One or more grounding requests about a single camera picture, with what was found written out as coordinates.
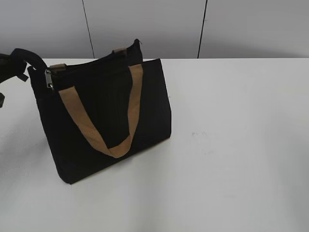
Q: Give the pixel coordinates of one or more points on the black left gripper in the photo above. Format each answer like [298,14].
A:
[15,65]

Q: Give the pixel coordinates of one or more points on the black bag with tan handles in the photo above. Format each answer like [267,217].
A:
[102,112]

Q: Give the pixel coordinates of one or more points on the silver zipper pull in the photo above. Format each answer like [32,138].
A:
[48,79]

